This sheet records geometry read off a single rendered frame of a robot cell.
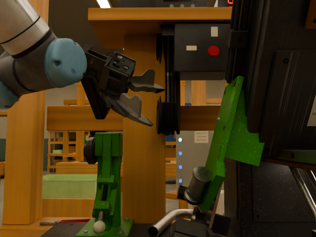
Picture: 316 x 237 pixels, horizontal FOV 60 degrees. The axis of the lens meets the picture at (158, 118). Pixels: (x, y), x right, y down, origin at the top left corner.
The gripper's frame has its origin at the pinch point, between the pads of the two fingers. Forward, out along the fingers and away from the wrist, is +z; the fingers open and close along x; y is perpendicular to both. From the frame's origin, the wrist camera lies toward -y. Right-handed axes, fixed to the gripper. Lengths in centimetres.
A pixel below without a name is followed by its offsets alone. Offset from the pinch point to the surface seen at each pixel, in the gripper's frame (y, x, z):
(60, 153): -813, 569, -206
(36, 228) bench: -51, -13, -18
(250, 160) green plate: 6.0, -10.9, 19.6
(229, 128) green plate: 9.1, -8.5, 13.2
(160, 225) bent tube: -26.2, -11.9, 13.3
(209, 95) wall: -503, 853, 222
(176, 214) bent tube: -33.8, -1.8, 19.5
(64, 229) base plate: -40.9, -15.2, -9.8
